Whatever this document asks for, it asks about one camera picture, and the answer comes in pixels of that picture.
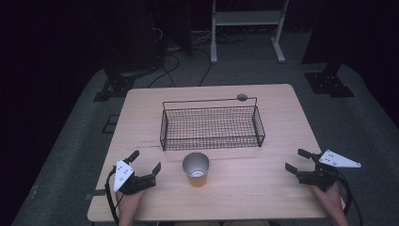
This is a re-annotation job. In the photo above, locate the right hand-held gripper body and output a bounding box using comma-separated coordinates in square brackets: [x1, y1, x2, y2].
[295, 149, 362, 193]

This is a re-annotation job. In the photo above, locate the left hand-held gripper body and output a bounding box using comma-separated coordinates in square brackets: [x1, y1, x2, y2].
[112, 159, 157, 196]

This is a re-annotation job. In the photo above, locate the orange cup with metal inside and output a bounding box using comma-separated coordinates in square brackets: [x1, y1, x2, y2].
[182, 152, 211, 188]

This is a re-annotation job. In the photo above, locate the black wire basket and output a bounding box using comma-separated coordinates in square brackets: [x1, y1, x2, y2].
[159, 96, 266, 152]

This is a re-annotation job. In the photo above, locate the person's left hand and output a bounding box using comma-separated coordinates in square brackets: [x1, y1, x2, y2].
[116, 189, 148, 226]

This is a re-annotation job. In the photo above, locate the person's right hand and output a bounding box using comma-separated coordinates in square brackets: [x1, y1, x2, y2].
[311, 181, 350, 226]

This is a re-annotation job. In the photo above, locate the dark tape strip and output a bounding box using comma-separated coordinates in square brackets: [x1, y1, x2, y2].
[85, 189, 107, 202]

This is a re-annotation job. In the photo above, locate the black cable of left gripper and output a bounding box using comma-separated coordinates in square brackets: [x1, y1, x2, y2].
[104, 166, 120, 226]

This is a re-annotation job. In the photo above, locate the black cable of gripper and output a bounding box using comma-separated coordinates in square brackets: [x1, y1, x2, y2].
[335, 170, 364, 226]
[104, 166, 120, 226]

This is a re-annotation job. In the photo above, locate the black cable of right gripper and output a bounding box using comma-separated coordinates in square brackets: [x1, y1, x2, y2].
[335, 170, 364, 226]

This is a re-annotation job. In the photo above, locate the black stand with base plate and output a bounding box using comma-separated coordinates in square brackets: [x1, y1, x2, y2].
[304, 59, 356, 99]
[92, 56, 158, 103]

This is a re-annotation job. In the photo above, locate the black floor cable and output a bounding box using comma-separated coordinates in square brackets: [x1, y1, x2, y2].
[191, 46, 213, 88]
[148, 53, 182, 89]

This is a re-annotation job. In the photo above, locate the white metal stand frame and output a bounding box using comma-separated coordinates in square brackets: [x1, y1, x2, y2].
[210, 0, 290, 65]

